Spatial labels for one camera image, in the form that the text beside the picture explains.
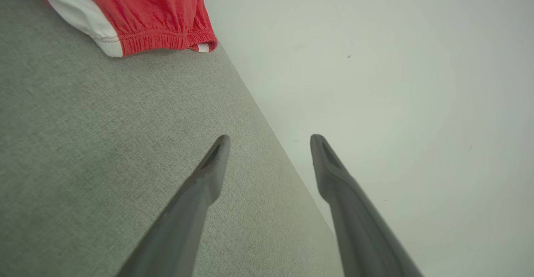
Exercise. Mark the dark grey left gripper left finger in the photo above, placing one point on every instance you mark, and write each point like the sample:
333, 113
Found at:
183, 227

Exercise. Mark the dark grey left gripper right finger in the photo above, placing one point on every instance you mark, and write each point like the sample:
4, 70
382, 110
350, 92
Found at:
358, 235

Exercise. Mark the red shorts with white panels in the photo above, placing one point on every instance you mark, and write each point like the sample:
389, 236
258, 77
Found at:
146, 10

